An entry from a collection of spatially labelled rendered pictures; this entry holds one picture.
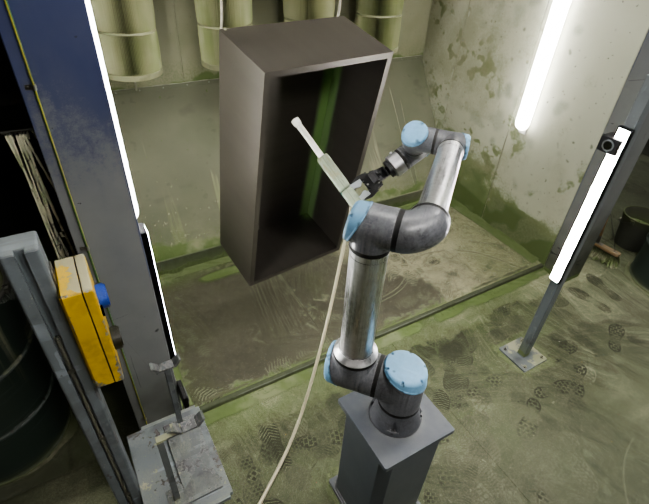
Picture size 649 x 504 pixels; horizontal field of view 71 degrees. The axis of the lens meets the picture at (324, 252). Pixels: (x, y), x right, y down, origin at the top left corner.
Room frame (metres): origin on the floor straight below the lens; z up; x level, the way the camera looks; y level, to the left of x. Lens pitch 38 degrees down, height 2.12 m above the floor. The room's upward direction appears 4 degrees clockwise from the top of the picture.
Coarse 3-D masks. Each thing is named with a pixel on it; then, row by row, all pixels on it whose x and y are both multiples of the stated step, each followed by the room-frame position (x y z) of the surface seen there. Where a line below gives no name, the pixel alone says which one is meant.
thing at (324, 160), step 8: (296, 120) 1.67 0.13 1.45; (304, 128) 1.66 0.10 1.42; (304, 136) 1.64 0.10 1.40; (312, 144) 1.61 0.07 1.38; (320, 152) 1.59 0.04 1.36; (320, 160) 1.57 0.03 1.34; (328, 160) 1.57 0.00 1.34; (328, 168) 1.55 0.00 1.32; (336, 168) 1.55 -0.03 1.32; (328, 176) 1.54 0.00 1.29; (336, 176) 1.53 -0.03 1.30; (336, 184) 1.51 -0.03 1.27; (344, 184) 1.51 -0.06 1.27; (344, 192) 1.49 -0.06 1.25; (352, 192) 1.49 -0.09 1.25; (352, 200) 1.47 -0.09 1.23
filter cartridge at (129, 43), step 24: (96, 0) 2.55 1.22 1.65; (120, 0) 2.58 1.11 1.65; (144, 0) 2.64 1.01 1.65; (96, 24) 2.57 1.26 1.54; (120, 24) 2.56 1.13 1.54; (144, 24) 2.62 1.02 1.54; (120, 48) 2.55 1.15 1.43; (144, 48) 2.61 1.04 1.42; (120, 72) 2.54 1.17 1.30; (144, 72) 2.59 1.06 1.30
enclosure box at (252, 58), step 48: (240, 48) 1.76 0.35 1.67; (288, 48) 1.83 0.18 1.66; (336, 48) 1.91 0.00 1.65; (384, 48) 1.99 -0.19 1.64; (240, 96) 1.77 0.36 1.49; (288, 96) 2.16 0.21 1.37; (336, 96) 2.26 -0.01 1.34; (240, 144) 1.79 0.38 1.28; (288, 144) 2.22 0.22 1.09; (336, 144) 2.24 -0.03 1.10; (240, 192) 1.82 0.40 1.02; (288, 192) 2.30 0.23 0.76; (336, 192) 2.22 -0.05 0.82; (240, 240) 1.86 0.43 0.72; (288, 240) 2.18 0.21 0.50; (336, 240) 2.20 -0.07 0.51
